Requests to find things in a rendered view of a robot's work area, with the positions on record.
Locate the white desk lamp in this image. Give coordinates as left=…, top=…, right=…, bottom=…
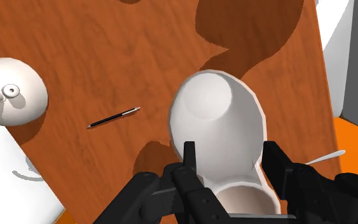
left=0, top=57, right=49, bottom=127

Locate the brown wooden table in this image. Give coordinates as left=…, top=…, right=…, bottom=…
left=0, top=0, right=343, bottom=224

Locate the white flat book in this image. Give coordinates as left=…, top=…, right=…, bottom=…
left=0, top=123, right=67, bottom=224

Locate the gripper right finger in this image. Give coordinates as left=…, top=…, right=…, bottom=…
left=261, top=141, right=358, bottom=224

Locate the white round vase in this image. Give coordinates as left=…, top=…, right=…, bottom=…
left=168, top=69, right=282, bottom=216

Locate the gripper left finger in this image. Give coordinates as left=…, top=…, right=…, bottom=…
left=93, top=141, right=231, bottom=224

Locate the white slender utensil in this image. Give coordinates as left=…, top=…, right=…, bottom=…
left=305, top=150, right=347, bottom=165

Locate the black pencil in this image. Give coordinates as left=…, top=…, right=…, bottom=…
left=86, top=106, right=141, bottom=129

